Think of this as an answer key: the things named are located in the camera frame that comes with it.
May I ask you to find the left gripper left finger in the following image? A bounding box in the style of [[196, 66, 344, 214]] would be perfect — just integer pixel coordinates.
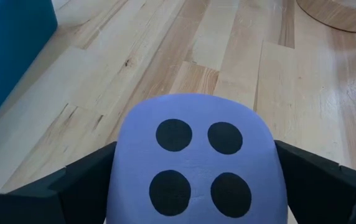
[[0, 141, 118, 224]]

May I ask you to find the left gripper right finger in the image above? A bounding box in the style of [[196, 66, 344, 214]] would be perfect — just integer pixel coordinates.
[[274, 139, 356, 224]]

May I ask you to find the purple foam die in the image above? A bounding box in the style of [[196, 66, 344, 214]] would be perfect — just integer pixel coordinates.
[[105, 93, 289, 224]]

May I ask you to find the blue plastic tray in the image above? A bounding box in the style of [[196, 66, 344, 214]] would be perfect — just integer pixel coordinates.
[[0, 0, 59, 134]]

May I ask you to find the white shade wooden lamp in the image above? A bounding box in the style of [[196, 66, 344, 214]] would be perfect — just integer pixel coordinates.
[[295, 0, 356, 34]]

